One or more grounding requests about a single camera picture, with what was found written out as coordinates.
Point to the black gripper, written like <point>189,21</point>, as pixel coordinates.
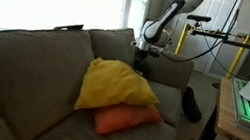
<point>144,54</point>

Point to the yellow pillow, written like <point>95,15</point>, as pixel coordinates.
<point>112,85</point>

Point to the orange pillow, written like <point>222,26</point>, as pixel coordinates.
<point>124,118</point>

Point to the grey fabric sofa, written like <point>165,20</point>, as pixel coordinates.
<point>23,74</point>

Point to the white panel door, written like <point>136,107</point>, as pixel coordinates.
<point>205,52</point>

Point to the black stand crossbar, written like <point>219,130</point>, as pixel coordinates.
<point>211,35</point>

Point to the black remote control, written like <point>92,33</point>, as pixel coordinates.
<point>68,26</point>

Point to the yellow stand post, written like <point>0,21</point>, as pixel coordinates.
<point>182,38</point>
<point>236,57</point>

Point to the black stereo camera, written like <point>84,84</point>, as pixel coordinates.
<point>199,18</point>

